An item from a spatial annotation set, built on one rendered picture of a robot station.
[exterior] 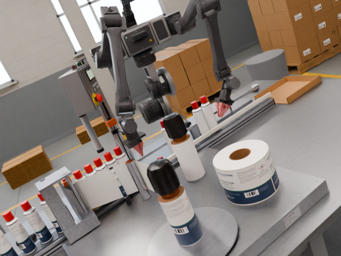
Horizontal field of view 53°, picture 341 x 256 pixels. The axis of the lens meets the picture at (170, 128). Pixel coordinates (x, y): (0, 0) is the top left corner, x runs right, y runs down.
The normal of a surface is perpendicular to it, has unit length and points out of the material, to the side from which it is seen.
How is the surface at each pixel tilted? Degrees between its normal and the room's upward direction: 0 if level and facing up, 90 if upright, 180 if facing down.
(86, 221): 90
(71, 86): 90
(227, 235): 0
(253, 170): 90
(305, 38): 90
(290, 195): 0
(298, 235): 0
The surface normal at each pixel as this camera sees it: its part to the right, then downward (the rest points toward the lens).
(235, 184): -0.44, 0.47
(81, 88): -0.05, 0.36
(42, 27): 0.33, 0.21
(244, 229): -0.37, -0.87
